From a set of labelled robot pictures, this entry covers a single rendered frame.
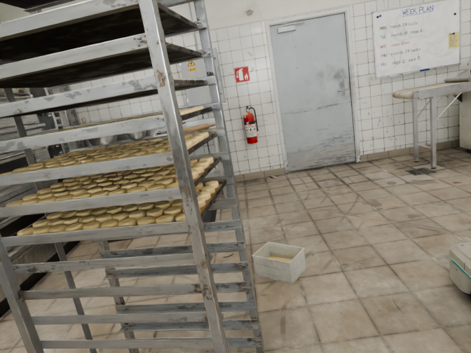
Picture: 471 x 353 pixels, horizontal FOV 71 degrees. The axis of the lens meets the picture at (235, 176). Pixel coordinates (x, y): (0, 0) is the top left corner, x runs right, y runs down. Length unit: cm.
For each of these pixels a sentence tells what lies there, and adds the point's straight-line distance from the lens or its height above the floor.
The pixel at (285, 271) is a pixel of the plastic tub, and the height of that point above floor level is 9.
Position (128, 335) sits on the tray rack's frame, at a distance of 177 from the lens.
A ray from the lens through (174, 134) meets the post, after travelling 77.
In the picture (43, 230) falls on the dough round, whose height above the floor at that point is 97.
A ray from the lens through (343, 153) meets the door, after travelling 504.
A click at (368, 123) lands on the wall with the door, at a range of 506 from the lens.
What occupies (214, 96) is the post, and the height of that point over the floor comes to 127.
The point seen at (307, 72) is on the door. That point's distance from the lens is 482.
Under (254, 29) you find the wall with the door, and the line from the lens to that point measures 476.
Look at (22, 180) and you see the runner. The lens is 106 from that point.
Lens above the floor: 127
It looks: 14 degrees down
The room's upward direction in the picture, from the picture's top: 10 degrees counter-clockwise
